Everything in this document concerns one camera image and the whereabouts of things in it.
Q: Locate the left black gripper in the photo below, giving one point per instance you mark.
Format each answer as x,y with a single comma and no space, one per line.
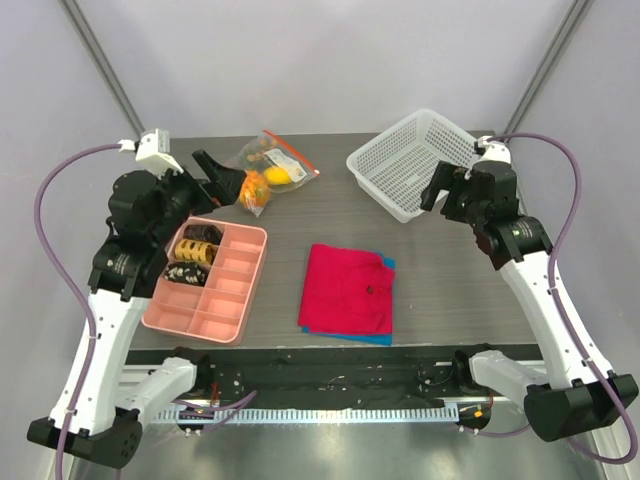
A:
225,189

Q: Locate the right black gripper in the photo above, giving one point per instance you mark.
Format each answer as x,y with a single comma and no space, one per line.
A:
451,189

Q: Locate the fake pineapple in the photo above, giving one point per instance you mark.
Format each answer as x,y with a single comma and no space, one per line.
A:
255,192

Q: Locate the clear zip top bag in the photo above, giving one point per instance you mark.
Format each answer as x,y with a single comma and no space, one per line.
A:
299,168

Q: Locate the fake yellow mango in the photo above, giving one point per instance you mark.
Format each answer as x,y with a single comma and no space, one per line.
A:
276,176

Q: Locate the fake brown longan bunch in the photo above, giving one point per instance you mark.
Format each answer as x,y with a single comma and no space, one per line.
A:
253,152

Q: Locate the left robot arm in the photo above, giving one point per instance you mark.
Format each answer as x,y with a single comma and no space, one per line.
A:
146,209

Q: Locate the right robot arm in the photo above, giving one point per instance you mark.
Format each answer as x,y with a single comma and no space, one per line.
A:
580,391

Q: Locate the white plastic basket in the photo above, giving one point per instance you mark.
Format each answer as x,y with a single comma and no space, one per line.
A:
397,165

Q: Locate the dark brown rolled cloth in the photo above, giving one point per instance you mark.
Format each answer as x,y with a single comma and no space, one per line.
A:
204,233

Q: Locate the black white rolled cloth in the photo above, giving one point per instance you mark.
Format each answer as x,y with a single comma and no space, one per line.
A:
186,273

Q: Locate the pink compartment tray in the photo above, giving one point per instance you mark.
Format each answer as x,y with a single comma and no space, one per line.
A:
207,288

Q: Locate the red folded shirt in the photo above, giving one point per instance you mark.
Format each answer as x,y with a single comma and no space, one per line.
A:
347,291

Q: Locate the blue folded shirt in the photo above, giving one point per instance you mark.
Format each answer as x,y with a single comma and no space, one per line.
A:
375,339

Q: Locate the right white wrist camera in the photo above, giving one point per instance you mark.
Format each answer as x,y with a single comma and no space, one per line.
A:
488,149

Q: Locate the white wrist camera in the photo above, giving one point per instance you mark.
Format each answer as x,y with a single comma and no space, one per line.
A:
153,153
488,149

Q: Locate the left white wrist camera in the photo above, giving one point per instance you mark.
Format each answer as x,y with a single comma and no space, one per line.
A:
153,153

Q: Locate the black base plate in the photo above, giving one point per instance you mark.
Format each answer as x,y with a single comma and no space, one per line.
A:
337,378

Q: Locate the white slotted cable duct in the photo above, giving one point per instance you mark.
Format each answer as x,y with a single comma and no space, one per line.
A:
177,415

